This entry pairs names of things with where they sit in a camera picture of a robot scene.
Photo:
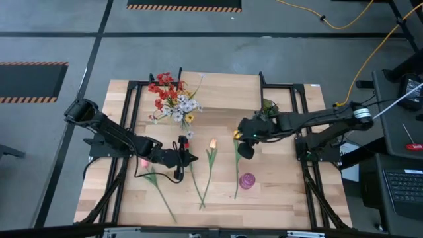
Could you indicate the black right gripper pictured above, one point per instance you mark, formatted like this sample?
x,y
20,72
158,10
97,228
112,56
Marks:
x,y
257,127

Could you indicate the yellow artificial flower bunch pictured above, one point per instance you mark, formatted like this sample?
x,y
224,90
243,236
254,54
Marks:
x,y
189,117

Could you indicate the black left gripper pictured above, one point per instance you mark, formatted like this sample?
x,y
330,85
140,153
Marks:
x,y
175,158

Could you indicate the clear glass vase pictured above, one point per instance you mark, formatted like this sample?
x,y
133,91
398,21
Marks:
x,y
185,125

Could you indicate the black laptop keyboard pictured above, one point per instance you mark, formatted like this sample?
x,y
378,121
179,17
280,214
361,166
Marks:
x,y
406,188

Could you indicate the small potted succulent plant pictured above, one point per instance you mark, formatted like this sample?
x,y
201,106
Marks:
x,y
269,107

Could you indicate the grey chair base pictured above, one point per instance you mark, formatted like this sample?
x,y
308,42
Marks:
x,y
10,151

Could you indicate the peach artificial tulip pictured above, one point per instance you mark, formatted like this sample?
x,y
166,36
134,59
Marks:
x,y
213,143

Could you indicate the pink artificial tulip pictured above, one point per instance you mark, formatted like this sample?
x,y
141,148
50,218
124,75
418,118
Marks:
x,y
144,162

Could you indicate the black hazard striped floor mat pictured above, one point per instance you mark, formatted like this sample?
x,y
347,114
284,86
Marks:
x,y
29,81
183,4

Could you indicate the wooden shelf with black legs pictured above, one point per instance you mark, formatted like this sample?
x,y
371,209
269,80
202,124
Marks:
x,y
228,91

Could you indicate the black metal table frame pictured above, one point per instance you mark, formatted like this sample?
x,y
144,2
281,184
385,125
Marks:
x,y
132,84

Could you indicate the white artificial flower bunch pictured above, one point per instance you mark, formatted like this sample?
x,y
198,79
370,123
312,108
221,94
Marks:
x,y
185,105

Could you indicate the pink ribbed glass vase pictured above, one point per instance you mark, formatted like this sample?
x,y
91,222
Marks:
x,y
247,180

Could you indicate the yellow artificial tulip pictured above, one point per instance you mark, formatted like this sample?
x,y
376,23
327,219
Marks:
x,y
236,172

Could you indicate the dark grey desk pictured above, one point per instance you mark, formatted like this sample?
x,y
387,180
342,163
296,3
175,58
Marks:
x,y
393,139

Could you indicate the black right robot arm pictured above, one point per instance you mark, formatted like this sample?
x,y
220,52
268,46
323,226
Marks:
x,y
317,119

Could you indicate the red artificial tulip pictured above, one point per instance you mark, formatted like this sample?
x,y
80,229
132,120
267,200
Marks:
x,y
195,185

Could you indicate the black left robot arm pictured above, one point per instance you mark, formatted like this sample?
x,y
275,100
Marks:
x,y
112,132

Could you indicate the red artificial flower bunch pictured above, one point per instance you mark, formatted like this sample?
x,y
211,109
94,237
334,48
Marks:
x,y
163,94

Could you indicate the black equipment stand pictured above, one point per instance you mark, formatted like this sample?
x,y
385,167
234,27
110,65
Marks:
x,y
404,67

